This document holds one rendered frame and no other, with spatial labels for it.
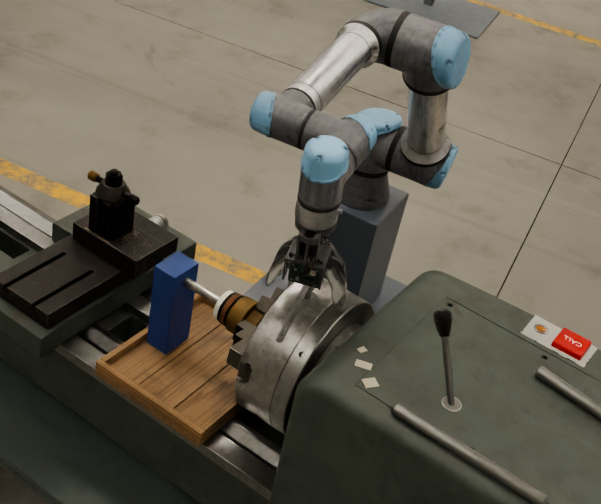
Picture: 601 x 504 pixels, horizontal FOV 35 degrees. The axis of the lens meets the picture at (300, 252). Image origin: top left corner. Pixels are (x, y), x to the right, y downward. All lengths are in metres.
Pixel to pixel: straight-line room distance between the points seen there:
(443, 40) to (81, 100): 3.23
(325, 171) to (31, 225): 1.23
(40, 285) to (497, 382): 1.04
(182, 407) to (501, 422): 0.72
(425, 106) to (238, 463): 0.85
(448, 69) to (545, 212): 2.96
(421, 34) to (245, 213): 2.41
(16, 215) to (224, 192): 1.85
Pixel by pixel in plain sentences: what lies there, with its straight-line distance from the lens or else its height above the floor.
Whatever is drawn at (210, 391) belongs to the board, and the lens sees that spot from 2.12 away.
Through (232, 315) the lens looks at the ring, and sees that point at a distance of 1.98.
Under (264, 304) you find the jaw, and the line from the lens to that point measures 1.98.
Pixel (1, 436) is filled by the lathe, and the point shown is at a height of 0.54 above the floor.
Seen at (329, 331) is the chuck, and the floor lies 1.22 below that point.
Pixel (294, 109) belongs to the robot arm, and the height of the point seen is 1.61.
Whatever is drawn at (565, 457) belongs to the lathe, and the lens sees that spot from 1.69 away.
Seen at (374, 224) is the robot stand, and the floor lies 1.10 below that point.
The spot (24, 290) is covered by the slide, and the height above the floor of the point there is 0.97.
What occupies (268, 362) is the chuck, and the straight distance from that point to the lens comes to 1.82.
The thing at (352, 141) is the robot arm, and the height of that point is 1.61.
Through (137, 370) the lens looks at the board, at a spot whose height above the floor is 0.88.
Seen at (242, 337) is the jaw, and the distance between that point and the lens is 1.92.
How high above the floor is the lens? 2.39
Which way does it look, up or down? 36 degrees down
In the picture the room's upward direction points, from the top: 12 degrees clockwise
